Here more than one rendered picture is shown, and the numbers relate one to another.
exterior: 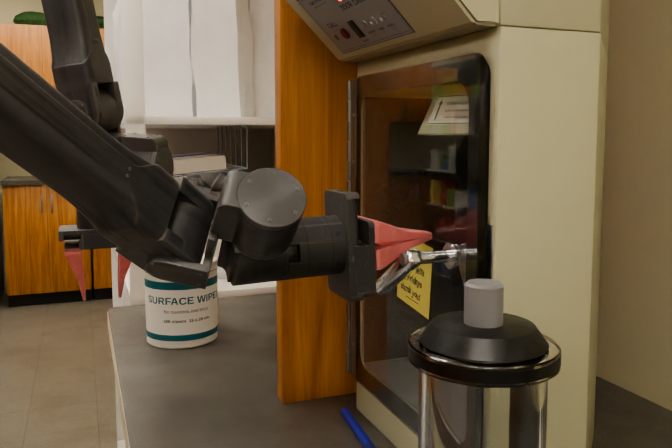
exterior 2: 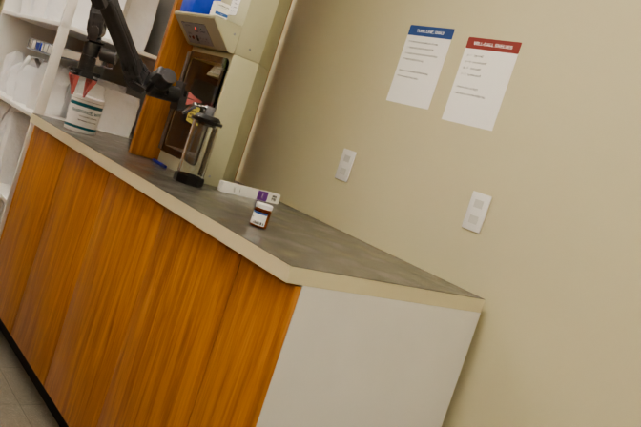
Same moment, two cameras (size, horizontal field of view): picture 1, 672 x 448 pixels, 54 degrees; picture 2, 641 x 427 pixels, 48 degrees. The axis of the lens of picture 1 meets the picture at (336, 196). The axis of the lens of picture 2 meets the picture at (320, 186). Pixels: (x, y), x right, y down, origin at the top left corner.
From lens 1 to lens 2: 1.98 m
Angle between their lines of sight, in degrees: 18
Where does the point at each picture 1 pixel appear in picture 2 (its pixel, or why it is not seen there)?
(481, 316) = (209, 112)
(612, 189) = (268, 119)
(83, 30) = not seen: hidden behind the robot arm
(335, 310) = (158, 128)
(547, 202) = (233, 100)
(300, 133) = (166, 62)
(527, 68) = (237, 66)
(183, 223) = (141, 75)
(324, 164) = not seen: hidden behind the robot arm
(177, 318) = (84, 119)
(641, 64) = (288, 78)
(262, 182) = (167, 71)
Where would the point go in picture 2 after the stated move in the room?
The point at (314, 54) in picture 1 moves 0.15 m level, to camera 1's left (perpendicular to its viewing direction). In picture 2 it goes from (178, 37) to (140, 24)
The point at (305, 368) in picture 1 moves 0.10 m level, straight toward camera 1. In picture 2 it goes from (142, 144) to (144, 147)
